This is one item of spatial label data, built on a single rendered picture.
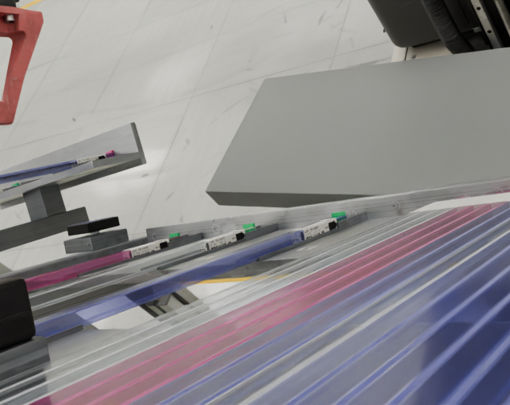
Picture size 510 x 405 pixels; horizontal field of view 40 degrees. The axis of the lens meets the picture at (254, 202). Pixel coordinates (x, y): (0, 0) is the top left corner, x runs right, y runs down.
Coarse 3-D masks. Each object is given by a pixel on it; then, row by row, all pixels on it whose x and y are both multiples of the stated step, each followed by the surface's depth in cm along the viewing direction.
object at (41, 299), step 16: (160, 256) 63; (176, 256) 64; (112, 272) 58; (128, 272) 59; (144, 272) 61; (48, 288) 54; (64, 288) 54; (80, 288) 55; (96, 288) 57; (32, 304) 52; (48, 304) 53
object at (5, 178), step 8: (40, 168) 95; (48, 168) 96; (56, 168) 97; (64, 168) 98; (0, 176) 89; (8, 176) 90; (16, 176) 91; (24, 176) 92; (32, 176) 93; (0, 184) 90
